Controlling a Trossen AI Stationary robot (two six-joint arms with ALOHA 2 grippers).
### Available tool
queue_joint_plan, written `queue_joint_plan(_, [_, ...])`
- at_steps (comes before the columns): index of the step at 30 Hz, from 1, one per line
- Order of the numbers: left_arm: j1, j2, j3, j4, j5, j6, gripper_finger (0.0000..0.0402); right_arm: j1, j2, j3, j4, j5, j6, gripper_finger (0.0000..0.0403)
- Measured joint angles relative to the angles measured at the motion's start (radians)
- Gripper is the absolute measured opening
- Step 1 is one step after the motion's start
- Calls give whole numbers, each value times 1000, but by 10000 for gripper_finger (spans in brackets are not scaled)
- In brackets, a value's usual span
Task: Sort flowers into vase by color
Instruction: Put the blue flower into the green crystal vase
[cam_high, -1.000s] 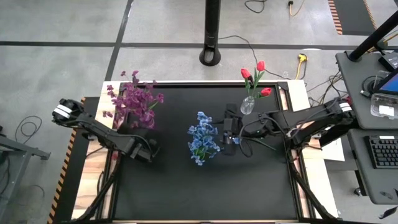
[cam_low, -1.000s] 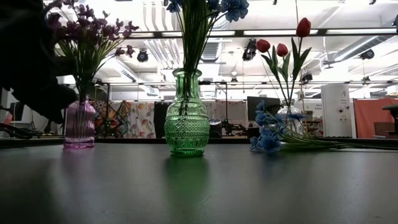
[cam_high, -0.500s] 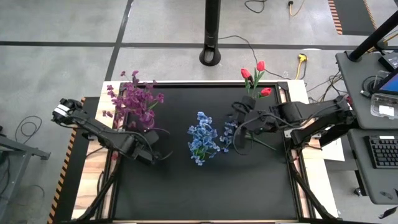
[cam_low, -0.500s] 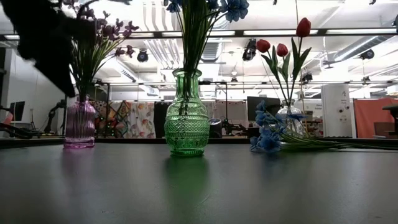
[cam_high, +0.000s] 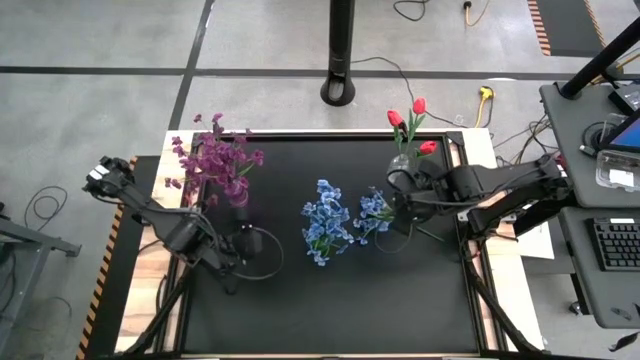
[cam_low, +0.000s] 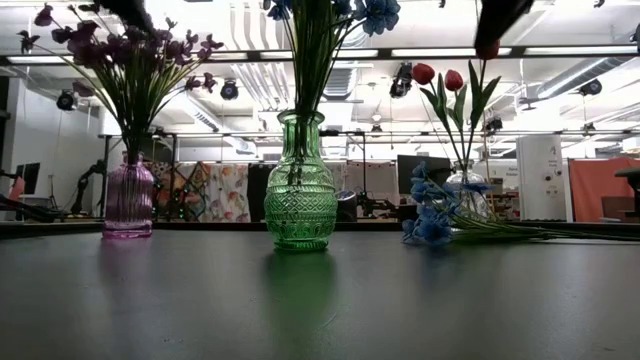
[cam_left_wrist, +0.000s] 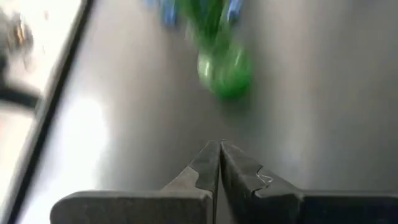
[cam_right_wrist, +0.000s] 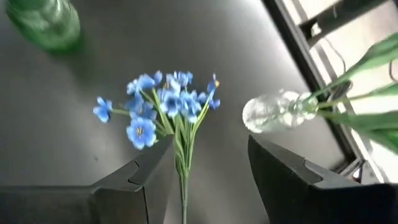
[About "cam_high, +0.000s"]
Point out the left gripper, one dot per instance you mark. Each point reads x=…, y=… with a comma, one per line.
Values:
x=245, y=242

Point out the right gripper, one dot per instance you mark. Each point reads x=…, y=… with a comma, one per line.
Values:
x=415, y=195

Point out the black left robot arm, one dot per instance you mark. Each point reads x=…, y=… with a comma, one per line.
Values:
x=150, y=220

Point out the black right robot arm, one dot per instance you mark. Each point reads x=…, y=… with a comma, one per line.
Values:
x=500, y=187

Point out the clear glass vase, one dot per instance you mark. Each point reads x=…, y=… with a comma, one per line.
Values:
x=399, y=162

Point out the yellow power plug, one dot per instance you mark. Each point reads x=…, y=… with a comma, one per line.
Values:
x=486, y=92

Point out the white paper sheet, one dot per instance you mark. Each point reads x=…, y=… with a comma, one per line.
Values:
x=539, y=245

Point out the black hazard-striped floor plate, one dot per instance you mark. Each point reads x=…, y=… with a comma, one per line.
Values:
x=120, y=300

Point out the black pole stand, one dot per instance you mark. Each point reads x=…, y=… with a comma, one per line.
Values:
x=341, y=50

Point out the grey desk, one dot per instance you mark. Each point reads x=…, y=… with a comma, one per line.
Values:
x=565, y=130

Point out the black round desk grommet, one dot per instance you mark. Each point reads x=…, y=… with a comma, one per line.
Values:
x=595, y=135

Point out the grey keyboard shelf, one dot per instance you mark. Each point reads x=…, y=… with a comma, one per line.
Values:
x=585, y=300

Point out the clear plastic box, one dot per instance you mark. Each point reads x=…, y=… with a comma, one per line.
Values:
x=620, y=170

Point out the black keyboard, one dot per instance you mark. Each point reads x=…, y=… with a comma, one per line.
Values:
x=617, y=245

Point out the grey metal cart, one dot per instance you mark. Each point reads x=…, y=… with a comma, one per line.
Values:
x=25, y=240

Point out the laptop with blue screen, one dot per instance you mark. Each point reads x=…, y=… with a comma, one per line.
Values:
x=627, y=137

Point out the black striped-edge floor mat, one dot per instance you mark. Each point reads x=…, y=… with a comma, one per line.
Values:
x=570, y=25

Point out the black diagonal pole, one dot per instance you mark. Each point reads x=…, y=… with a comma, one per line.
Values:
x=600, y=57

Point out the black electronic box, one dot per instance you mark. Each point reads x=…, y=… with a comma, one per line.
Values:
x=625, y=97

